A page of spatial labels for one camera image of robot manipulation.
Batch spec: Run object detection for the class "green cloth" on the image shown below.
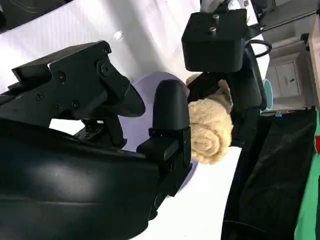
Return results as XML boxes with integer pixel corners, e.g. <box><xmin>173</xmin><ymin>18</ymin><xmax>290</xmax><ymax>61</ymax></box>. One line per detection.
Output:
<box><xmin>294</xmin><ymin>143</ymin><xmax>320</xmax><ymax>240</ymax></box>

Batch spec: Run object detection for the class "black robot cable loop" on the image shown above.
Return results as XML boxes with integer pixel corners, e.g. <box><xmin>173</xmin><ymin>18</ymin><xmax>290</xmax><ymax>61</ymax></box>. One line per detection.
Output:
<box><xmin>246</xmin><ymin>39</ymin><xmax>273</xmax><ymax>59</ymax></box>

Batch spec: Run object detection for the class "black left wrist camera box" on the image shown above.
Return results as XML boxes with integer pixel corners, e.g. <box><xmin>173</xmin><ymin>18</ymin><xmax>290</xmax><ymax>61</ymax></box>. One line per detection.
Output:
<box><xmin>180</xmin><ymin>8</ymin><xmax>249</xmax><ymax>74</ymax></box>

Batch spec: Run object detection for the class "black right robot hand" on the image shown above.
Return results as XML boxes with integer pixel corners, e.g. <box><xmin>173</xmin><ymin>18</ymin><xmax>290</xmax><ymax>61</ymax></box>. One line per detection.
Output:
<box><xmin>0</xmin><ymin>39</ymin><xmax>193</xmax><ymax>240</ymax></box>

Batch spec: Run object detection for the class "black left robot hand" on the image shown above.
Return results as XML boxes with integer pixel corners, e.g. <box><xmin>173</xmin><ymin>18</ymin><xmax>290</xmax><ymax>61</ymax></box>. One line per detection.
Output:
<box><xmin>186</xmin><ymin>46</ymin><xmax>268</xmax><ymax>149</ymax></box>

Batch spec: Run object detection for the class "lilac plate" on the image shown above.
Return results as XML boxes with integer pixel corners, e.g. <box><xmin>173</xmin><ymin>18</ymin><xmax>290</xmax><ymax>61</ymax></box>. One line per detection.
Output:
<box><xmin>119</xmin><ymin>71</ymin><xmax>201</xmax><ymax>199</ymax></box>

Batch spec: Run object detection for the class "black cloth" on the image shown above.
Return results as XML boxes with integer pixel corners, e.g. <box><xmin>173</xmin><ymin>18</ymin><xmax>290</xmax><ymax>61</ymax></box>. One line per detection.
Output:
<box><xmin>220</xmin><ymin>105</ymin><xmax>318</xmax><ymax>240</ymax></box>

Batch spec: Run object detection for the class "beige cabinet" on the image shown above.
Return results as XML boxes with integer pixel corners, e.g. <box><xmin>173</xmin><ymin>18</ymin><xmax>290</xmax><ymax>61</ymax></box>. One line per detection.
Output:
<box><xmin>264</xmin><ymin>24</ymin><xmax>311</xmax><ymax>111</ymax></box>

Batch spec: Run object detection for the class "beige towel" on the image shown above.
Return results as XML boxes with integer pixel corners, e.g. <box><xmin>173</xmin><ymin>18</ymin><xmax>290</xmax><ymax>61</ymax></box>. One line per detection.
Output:
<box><xmin>184</xmin><ymin>73</ymin><xmax>235</xmax><ymax>166</ymax></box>

